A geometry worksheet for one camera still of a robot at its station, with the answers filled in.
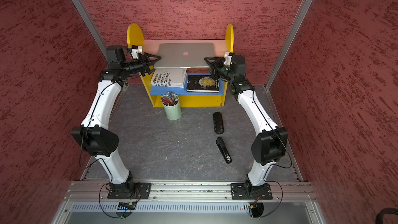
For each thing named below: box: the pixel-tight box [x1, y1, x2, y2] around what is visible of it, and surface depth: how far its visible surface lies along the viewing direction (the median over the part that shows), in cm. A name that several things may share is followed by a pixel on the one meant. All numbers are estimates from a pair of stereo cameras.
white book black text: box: [150, 67, 188, 89], surface depth 102 cm
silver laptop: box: [153, 42, 216, 69], surface depth 81 cm
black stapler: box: [215, 136, 233, 165], surface depth 87 cm
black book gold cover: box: [186, 74, 220, 93], surface depth 102 cm
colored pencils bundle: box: [160, 91, 179, 107], surface depth 96 cm
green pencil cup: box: [162, 96, 182, 121], surface depth 99 cm
